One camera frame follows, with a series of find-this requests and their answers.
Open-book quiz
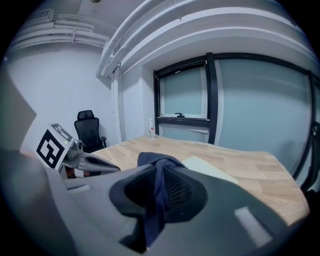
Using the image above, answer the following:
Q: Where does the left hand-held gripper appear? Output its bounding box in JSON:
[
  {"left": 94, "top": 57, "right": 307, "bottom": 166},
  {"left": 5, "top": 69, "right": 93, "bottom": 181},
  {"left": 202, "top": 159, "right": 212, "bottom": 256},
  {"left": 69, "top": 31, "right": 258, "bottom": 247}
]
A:
[{"left": 34, "top": 122, "right": 121, "bottom": 180}]

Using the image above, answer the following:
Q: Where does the clear plastic water bottle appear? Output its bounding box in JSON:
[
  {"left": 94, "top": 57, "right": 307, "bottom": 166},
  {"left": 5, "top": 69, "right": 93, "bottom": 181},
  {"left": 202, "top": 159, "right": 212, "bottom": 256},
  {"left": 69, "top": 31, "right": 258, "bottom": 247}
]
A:
[{"left": 147, "top": 117, "right": 157, "bottom": 141}]

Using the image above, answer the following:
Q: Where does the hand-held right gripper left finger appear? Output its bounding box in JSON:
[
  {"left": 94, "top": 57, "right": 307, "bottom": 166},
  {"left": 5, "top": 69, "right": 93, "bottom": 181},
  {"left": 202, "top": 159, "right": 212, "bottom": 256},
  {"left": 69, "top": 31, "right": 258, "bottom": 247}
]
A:
[{"left": 0, "top": 147, "right": 161, "bottom": 256}]

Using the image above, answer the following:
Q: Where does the pale green board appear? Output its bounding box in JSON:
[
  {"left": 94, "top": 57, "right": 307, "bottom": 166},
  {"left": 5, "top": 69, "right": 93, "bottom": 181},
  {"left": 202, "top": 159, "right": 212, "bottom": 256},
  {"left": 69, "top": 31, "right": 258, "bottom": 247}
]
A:
[{"left": 180, "top": 155, "right": 240, "bottom": 186}]

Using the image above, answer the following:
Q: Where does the white wall pipe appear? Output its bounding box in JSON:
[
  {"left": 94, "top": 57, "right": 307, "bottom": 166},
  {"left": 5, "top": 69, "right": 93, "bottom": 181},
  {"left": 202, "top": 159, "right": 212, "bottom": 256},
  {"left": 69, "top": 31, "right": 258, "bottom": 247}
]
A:
[{"left": 110, "top": 66, "right": 124, "bottom": 144}]

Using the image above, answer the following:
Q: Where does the white ceiling pipe bundle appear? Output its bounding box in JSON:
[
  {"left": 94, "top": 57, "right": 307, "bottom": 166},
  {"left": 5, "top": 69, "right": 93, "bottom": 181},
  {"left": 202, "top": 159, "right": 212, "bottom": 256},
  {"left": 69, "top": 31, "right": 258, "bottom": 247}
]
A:
[{"left": 13, "top": 8, "right": 111, "bottom": 52}]

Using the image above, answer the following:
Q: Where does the dark blue cloth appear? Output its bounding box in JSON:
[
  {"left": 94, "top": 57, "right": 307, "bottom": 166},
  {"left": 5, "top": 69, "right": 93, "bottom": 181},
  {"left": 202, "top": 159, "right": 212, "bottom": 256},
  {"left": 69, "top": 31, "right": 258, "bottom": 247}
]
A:
[{"left": 137, "top": 151, "right": 188, "bottom": 248}]

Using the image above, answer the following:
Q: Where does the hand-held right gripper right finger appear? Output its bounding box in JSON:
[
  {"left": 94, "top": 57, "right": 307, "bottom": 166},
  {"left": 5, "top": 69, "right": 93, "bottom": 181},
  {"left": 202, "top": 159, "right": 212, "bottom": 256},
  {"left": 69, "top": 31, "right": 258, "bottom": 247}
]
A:
[{"left": 146, "top": 163, "right": 303, "bottom": 256}]

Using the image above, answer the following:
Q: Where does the black window frame with handle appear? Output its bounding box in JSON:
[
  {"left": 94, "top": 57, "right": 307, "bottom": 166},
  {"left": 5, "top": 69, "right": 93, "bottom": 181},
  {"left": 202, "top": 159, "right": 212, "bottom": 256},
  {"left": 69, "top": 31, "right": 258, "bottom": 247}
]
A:
[{"left": 152, "top": 51, "right": 320, "bottom": 146}]

